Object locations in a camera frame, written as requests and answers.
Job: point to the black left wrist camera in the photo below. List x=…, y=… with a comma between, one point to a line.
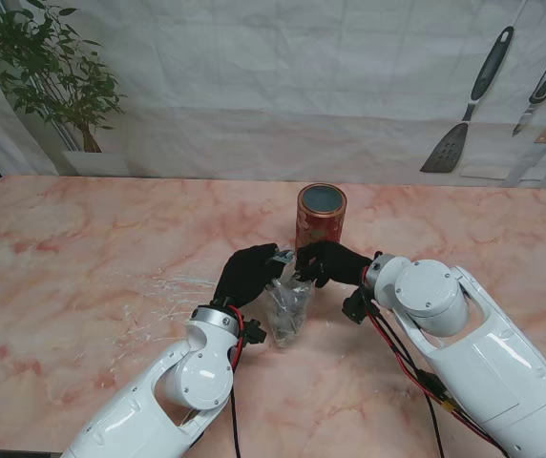
x=255, y=331

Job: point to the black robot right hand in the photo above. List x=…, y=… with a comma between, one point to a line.
x=342, y=264

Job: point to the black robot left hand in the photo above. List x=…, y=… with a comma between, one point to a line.
x=246, y=276

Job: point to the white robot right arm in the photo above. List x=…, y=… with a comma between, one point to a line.
x=483, y=362

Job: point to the clear plastic bag of tea bags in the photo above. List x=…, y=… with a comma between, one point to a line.
x=289, y=310

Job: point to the black slotted spatula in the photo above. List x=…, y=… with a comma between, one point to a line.
x=440, y=155

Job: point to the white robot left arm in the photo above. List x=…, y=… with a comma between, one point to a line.
x=149, y=405

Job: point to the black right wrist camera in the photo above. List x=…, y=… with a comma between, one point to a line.
x=355, y=307

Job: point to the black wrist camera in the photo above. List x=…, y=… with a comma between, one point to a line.
x=255, y=331
x=355, y=307

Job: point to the green leafy plant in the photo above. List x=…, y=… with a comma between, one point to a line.
x=53, y=71

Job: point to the red floral tea canister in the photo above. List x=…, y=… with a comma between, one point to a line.
x=321, y=226

